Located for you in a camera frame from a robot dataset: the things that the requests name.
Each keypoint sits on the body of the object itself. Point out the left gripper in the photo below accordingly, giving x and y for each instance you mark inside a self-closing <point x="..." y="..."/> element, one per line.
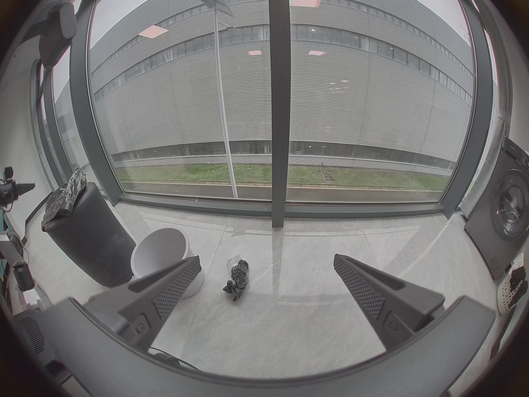
<point x="7" y="192"/>

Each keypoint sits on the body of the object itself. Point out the window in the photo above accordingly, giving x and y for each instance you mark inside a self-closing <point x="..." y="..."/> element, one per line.
<point x="281" y="97"/>

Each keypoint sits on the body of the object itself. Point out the crumpled black plastic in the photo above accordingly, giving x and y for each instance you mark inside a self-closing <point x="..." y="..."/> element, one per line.
<point x="237" y="281"/>

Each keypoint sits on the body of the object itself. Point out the round woven basket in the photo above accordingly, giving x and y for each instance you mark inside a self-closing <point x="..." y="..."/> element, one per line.
<point x="506" y="302"/>

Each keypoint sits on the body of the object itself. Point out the white trash bin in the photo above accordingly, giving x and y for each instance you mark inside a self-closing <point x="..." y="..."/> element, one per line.
<point x="165" y="248"/>

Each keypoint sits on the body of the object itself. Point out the black garment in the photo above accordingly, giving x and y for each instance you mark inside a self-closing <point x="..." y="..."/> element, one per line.
<point x="518" y="281"/>

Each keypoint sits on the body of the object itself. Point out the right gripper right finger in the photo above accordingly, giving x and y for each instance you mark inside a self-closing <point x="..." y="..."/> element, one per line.
<point x="368" y="290"/>

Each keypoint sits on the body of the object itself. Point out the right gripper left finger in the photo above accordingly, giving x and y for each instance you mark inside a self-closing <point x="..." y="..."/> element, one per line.
<point x="171" y="290"/>

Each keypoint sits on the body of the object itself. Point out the black plastic bag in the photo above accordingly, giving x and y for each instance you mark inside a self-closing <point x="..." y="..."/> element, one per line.
<point x="64" y="199"/>

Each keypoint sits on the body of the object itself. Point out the dark grey round chair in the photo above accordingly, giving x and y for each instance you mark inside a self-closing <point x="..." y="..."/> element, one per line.
<point x="93" y="238"/>

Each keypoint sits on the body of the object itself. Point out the dark grey washing machine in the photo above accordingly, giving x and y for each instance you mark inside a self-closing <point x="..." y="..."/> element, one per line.
<point x="502" y="209"/>

